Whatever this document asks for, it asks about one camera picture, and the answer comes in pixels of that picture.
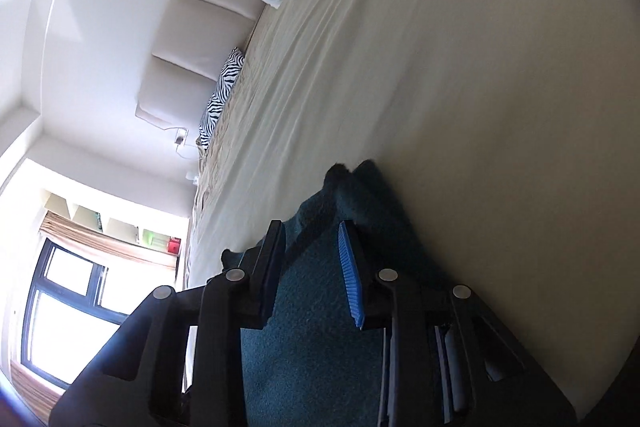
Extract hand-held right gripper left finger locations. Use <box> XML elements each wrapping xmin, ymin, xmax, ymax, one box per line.
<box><xmin>50</xmin><ymin>220</ymin><xmax>287</xmax><ymax>427</ymax></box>

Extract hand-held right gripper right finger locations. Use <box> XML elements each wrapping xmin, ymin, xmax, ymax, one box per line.
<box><xmin>338</xmin><ymin>220</ymin><xmax>576</xmax><ymax>427</ymax></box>

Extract dark green sweater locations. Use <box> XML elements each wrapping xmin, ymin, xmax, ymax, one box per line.
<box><xmin>220</xmin><ymin>159</ymin><xmax>451</xmax><ymax>427</ymax></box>

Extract zebra striped pillow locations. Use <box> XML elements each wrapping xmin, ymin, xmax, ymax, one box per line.
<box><xmin>197</xmin><ymin>48</ymin><xmax>246</xmax><ymax>148</ymax></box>

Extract bed with beige sheet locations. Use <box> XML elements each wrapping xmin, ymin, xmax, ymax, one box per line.
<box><xmin>182</xmin><ymin>0</ymin><xmax>631</xmax><ymax>418</ymax></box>

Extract beige padded headboard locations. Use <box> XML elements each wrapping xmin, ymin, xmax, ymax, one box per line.
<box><xmin>136</xmin><ymin>0</ymin><xmax>266</xmax><ymax>130</ymax></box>

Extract black framed window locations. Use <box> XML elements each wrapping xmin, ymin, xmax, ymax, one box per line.
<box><xmin>17</xmin><ymin>239</ymin><xmax>131</xmax><ymax>388</ymax></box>

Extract white wall shelf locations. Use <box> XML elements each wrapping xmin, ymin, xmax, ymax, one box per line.
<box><xmin>42</xmin><ymin>189</ymin><xmax>190</xmax><ymax>258</ymax></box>

